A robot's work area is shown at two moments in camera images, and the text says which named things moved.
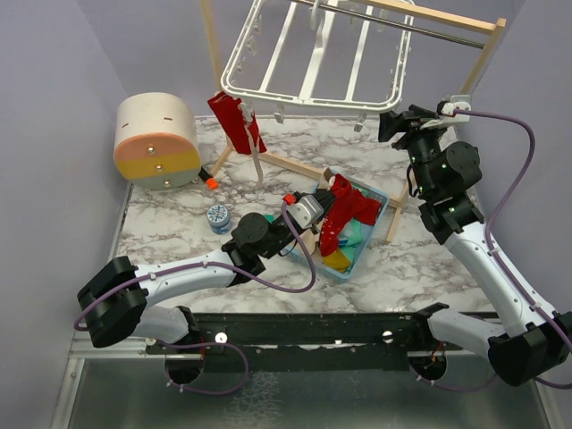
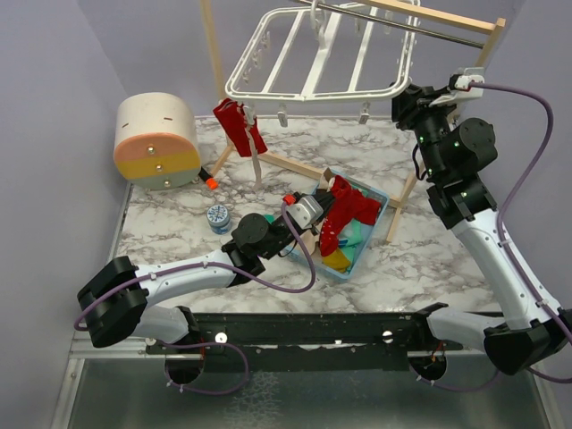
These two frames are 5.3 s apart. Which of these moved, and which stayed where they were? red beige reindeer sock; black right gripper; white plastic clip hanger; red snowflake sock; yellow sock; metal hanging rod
Moved: white plastic clip hanger; black right gripper
Stayed: red beige reindeer sock; metal hanging rod; yellow sock; red snowflake sock
